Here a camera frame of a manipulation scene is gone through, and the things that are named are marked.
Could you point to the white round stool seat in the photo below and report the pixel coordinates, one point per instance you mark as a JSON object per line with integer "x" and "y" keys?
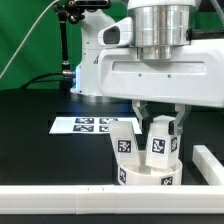
{"x": 143, "y": 175}

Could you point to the white barrier rail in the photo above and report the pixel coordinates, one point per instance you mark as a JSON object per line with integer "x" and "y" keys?
{"x": 98, "y": 199}
{"x": 208, "y": 165}

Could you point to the paper sheet with markers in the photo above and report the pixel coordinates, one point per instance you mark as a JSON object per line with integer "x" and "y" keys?
{"x": 84, "y": 125}

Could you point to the white front barrier rail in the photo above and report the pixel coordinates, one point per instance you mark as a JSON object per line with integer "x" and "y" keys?
{"x": 98, "y": 199}

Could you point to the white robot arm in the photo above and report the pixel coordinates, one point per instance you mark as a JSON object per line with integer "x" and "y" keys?
{"x": 153, "y": 54}

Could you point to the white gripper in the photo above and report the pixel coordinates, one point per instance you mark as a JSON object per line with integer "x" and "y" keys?
{"x": 194, "y": 75}

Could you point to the black camera on mount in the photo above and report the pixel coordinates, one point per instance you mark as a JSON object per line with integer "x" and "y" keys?
{"x": 88, "y": 4}

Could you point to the white right barrier rail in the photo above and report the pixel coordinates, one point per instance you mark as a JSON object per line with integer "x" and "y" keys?
{"x": 208, "y": 165}

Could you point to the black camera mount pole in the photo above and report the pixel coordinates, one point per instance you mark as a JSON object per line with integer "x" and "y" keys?
{"x": 68, "y": 75}

